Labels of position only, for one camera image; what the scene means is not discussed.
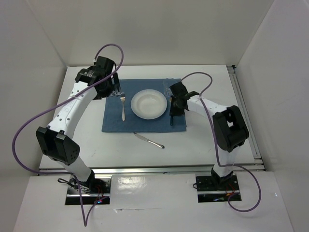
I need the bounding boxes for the gold spoon green handle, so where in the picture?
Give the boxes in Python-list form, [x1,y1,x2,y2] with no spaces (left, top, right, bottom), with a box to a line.
[169,96,174,126]

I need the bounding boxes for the silver fork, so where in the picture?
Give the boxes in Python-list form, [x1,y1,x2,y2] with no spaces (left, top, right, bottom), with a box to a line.
[120,93,126,121]

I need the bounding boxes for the clear drinking glass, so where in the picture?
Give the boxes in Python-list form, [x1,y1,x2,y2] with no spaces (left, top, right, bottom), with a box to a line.
[163,78,176,98]

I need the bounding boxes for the blue cloth napkin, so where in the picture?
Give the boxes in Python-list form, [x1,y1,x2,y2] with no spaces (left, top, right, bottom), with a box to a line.
[102,78,186,133]

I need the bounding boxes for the silver table knife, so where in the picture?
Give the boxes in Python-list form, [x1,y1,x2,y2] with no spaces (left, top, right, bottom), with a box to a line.
[133,132,165,149]

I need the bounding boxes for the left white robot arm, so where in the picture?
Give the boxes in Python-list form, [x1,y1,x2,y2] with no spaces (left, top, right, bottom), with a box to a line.
[36,66,121,193]

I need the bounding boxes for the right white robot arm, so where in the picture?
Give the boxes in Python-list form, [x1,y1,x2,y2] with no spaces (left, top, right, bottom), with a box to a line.
[169,95,249,189]

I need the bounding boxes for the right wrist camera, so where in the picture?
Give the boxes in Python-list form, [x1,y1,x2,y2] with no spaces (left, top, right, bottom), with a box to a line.
[169,81,199,98]

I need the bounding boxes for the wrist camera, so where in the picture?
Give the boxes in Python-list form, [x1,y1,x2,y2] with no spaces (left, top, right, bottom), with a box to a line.
[95,56,115,74]
[169,81,199,98]

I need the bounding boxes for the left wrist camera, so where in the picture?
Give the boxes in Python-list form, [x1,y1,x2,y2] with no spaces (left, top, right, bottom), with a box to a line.
[95,56,115,74]

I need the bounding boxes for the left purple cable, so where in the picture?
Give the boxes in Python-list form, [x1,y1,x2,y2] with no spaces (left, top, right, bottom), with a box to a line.
[12,43,125,228]

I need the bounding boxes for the aluminium right side rail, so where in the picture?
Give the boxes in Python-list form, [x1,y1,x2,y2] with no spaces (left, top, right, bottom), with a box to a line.
[226,65,266,171]

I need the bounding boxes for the aluminium rail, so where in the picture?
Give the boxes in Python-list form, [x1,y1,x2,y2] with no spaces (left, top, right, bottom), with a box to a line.
[226,65,266,171]
[38,164,266,176]

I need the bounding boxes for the aluminium front rail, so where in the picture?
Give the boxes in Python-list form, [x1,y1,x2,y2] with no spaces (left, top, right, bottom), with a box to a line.
[38,164,266,176]

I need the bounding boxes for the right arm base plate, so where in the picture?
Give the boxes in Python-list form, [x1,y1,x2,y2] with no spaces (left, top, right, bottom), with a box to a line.
[192,174,242,203]

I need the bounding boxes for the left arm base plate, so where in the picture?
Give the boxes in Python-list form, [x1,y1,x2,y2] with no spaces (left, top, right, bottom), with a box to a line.
[57,177,112,205]

